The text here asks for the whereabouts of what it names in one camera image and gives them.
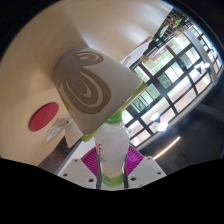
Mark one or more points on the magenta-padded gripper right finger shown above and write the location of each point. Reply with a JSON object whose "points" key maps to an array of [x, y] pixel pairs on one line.
{"points": [[146, 170]]}

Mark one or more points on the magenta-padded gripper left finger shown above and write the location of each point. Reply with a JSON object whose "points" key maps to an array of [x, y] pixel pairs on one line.
{"points": [[78, 171]]}

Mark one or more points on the clear bottle with green cap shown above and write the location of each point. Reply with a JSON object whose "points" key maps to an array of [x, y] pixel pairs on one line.
{"points": [[111, 150]]}

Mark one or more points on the long linear ceiling light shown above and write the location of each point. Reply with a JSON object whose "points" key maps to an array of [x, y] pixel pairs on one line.
{"points": [[166, 147]]}

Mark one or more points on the white paper napkin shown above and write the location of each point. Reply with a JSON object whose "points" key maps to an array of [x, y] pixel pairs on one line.
{"points": [[57, 128]]}

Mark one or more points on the flat round red coaster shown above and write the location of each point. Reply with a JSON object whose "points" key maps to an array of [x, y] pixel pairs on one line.
{"points": [[43, 116]]}

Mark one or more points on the beige patterned paper cup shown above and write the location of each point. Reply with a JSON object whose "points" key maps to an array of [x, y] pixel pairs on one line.
{"points": [[90, 83]]}

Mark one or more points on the large black-framed window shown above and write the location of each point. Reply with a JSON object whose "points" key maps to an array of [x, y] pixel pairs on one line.
{"points": [[180, 83]]}

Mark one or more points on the wooden chairs with green seats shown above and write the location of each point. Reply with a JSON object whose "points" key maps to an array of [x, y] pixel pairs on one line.
{"points": [[170, 28]]}

